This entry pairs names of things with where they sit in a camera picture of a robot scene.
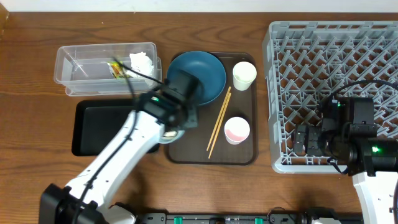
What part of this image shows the light blue bowl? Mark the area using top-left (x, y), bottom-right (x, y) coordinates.
top-left (159, 130), bottom-right (185, 144)

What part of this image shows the pink cup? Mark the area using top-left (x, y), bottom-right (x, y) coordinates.
top-left (224, 117), bottom-right (251, 145)

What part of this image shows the white napkin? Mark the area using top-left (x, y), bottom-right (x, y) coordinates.
top-left (129, 52), bottom-right (154, 77)

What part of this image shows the yellow orange snack wrapper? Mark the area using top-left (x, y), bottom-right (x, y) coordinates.
top-left (107, 62), bottom-right (130, 79)

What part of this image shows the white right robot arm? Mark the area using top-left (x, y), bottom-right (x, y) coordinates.
top-left (294, 122), bottom-right (397, 223)

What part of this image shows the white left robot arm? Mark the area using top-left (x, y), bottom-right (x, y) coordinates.
top-left (39, 89), bottom-right (199, 223)

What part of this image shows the grey dishwasher rack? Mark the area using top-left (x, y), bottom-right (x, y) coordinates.
top-left (262, 21), bottom-right (397, 174)

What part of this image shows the black food waste tray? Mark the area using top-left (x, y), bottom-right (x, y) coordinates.
top-left (72, 97), bottom-right (162, 157)

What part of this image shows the clear plastic waste bin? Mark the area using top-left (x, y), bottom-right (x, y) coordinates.
top-left (54, 42), bottom-right (162, 96)

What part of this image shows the brown serving tray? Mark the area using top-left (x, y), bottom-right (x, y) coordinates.
top-left (164, 52), bottom-right (258, 166)

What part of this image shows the wooden chopstick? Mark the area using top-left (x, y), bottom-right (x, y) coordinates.
top-left (208, 93), bottom-right (231, 159)
top-left (206, 86), bottom-right (231, 158)

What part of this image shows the dark blue plate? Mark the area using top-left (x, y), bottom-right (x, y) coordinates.
top-left (166, 51), bottom-right (226, 106)

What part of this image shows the white paper cup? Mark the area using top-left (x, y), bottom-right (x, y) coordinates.
top-left (233, 62), bottom-right (257, 91)

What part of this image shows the black rail at table edge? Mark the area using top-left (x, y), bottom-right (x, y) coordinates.
top-left (133, 212), bottom-right (364, 224)

